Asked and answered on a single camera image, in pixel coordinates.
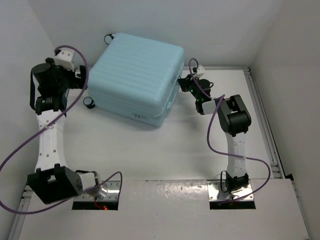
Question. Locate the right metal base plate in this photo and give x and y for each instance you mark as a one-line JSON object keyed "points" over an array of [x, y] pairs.
{"points": [[217, 192]]}

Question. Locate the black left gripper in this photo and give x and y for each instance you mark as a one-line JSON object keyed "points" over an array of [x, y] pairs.
{"points": [[77, 83]]}

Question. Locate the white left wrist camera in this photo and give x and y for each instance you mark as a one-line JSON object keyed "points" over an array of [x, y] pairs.
{"points": [[64, 58]]}

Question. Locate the metal base plate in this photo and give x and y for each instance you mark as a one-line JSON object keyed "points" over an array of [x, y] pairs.
{"points": [[217, 192], [109, 192]]}

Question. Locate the light blue suitcase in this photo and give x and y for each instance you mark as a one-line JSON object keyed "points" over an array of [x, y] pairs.
{"points": [[137, 78]]}

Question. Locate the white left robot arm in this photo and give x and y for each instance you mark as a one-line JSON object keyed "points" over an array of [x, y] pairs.
{"points": [[52, 180]]}

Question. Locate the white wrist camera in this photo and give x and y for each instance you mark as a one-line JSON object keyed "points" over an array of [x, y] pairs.
{"points": [[198, 71], [64, 58]]}

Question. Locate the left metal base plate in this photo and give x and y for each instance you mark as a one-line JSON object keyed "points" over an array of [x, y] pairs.
{"points": [[109, 192]]}

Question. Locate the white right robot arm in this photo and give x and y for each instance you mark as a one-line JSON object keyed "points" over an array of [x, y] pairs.
{"points": [[234, 120]]}

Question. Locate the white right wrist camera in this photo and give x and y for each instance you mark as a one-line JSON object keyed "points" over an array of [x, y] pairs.
{"points": [[198, 71]]}

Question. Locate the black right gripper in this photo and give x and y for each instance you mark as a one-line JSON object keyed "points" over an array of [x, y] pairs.
{"points": [[184, 82]]}

